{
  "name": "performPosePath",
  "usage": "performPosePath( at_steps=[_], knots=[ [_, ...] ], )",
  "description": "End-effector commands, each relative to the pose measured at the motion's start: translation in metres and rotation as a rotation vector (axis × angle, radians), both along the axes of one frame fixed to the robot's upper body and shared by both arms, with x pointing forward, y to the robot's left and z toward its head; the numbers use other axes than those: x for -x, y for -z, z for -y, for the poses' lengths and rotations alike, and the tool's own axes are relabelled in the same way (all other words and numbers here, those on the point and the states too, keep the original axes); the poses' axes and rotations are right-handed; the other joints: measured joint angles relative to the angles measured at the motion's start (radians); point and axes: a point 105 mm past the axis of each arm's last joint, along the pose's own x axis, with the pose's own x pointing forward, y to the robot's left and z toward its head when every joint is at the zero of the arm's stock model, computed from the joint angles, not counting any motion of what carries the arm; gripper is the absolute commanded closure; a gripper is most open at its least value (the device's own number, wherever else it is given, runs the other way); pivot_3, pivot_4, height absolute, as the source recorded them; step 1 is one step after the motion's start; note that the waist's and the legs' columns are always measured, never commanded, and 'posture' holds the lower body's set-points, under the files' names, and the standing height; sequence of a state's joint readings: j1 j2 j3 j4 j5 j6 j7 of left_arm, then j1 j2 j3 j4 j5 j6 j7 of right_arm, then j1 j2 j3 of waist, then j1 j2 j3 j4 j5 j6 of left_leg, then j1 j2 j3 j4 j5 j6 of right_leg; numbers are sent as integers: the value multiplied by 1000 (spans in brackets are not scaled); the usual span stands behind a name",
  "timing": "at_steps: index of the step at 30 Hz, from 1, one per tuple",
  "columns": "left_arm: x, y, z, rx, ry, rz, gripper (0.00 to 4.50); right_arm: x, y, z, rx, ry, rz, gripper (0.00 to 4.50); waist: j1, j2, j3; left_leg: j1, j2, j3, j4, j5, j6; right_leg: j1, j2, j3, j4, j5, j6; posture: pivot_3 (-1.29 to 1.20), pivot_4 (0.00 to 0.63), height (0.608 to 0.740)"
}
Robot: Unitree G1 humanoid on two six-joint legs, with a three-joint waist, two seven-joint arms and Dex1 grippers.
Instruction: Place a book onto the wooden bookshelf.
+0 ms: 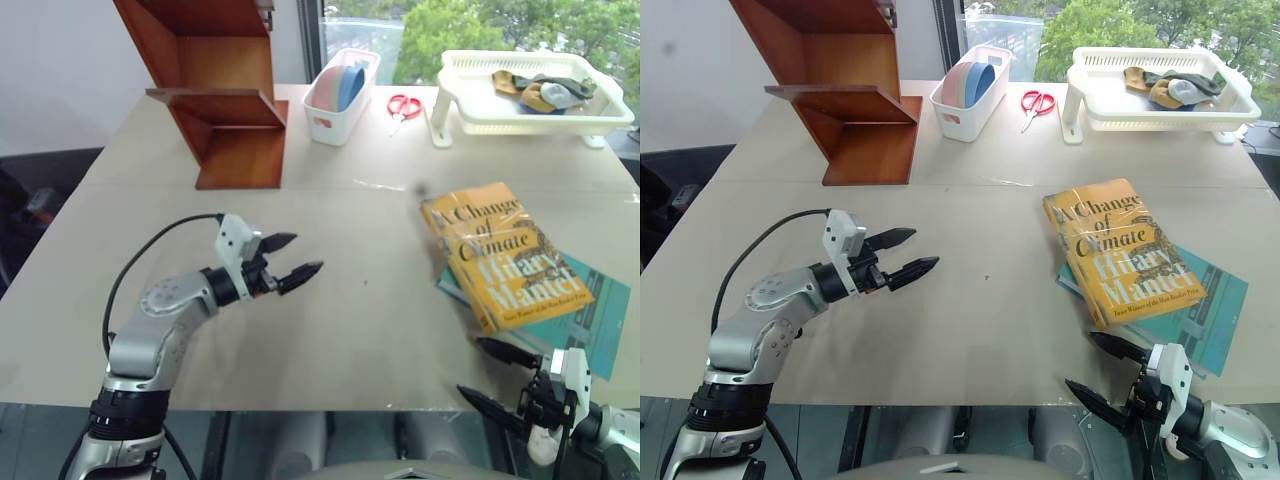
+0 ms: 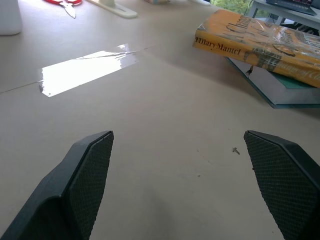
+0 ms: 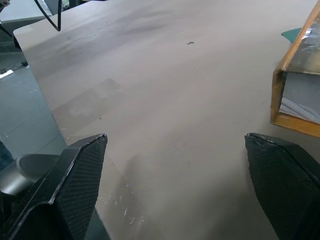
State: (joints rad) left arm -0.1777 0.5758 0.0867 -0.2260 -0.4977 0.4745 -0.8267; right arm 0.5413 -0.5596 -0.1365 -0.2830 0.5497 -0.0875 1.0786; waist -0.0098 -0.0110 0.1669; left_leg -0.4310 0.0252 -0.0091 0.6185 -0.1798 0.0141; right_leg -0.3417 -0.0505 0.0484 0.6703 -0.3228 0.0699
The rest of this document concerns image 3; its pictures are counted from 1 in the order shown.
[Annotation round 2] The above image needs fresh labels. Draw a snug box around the green object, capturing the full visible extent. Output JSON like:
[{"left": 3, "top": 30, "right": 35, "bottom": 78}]
[{"left": 280, "top": 27, "right": 303, "bottom": 44}]

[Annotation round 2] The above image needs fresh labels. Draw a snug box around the silver robot body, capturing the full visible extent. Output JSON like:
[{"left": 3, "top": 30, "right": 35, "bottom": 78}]
[{"left": 0, "top": 153, "right": 61, "bottom": 196}]

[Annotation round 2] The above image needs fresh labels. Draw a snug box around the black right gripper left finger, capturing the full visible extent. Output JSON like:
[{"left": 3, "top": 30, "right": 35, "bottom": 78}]
[{"left": 0, "top": 133, "right": 109, "bottom": 240}]

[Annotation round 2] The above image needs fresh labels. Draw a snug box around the black floor cable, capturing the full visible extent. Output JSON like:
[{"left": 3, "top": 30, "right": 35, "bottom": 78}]
[{"left": 0, "top": 60, "right": 29, "bottom": 74}]

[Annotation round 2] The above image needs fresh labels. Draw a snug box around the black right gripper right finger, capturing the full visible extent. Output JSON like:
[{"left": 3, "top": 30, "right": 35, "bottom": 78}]
[{"left": 244, "top": 132, "right": 320, "bottom": 240}]

